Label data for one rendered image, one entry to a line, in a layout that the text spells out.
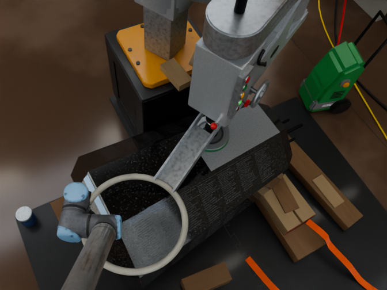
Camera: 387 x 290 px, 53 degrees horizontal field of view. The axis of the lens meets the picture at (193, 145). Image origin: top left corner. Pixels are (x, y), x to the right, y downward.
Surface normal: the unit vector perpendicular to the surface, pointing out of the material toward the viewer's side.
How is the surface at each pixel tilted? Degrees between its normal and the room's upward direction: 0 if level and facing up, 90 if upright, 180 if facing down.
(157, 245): 45
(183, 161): 16
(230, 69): 90
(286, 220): 0
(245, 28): 0
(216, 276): 0
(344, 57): 34
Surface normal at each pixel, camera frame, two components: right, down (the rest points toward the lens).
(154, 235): 0.45, 0.18
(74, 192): 0.15, -0.61
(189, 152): -0.07, -0.28
